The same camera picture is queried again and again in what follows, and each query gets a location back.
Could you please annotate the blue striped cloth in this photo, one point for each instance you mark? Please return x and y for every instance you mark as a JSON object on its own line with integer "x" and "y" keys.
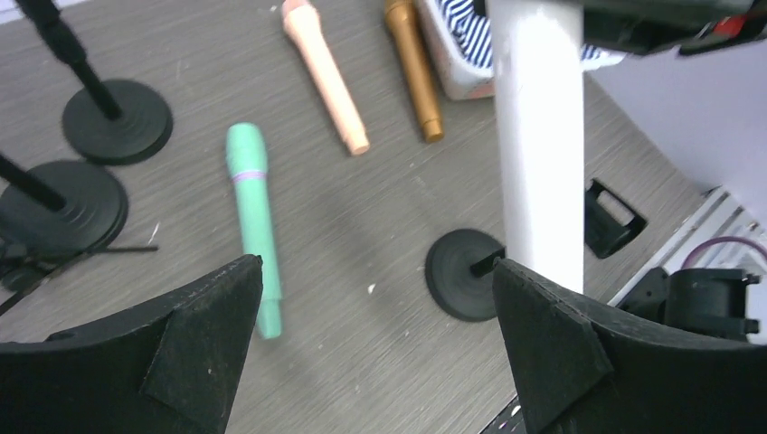
{"x": 471, "y": 33}

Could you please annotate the green microphone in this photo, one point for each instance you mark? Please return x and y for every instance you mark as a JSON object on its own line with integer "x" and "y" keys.
{"x": 247, "y": 161}

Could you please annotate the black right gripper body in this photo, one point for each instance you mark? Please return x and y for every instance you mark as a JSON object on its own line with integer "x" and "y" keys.
{"x": 692, "y": 27}

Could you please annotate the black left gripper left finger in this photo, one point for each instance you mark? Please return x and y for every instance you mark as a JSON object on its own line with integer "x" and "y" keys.
{"x": 171, "y": 364}

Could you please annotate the black stand with clip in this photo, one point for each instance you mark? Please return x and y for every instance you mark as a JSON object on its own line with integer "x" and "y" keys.
{"x": 109, "y": 122}

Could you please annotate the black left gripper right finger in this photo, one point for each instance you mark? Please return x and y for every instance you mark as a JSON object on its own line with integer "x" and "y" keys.
{"x": 580, "y": 366}

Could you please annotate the white microphone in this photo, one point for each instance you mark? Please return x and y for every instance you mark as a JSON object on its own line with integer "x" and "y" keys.
{"x": 542, "y": 170}

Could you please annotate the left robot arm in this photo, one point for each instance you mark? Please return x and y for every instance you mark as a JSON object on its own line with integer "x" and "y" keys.
{"x": 701, "y": 302}

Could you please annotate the black shock mount stand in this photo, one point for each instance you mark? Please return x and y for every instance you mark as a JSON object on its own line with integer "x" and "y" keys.
{"x": 64, "y": 206}

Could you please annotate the pink microphone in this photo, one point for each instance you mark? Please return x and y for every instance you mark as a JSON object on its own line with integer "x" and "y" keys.
{"x": 301, "y": 22}

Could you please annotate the gold microphone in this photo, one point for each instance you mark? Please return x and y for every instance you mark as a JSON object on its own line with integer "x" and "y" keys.
{"x": 403, "y": 22}

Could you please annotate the white plastic basket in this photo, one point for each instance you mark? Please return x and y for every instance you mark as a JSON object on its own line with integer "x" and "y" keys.
{"x": 455, "y": 57}

